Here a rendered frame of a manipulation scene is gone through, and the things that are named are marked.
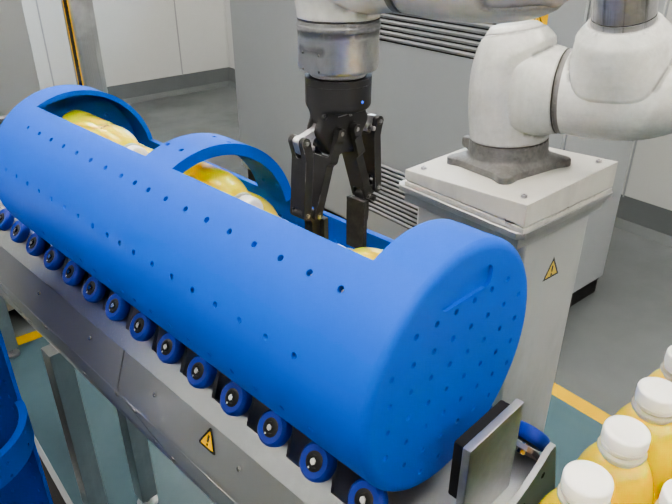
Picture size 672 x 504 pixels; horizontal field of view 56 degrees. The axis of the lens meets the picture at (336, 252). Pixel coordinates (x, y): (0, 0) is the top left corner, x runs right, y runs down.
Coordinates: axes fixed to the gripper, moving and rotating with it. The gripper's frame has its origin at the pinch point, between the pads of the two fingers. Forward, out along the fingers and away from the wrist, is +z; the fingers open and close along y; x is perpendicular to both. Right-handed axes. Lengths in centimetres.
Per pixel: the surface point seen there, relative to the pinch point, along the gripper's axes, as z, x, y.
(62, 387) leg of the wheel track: 61, -75, 14
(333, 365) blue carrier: 0.1, 18.0, 18.8
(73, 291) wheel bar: 22, -47, 17
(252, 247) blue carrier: -5.0, 2.6, 15.4
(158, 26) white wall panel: 54, -472, -255
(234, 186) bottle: -4.2, -13.7, 5.4
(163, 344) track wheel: 17.9, -18.2, 16.5
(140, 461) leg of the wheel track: 96, -76, -1
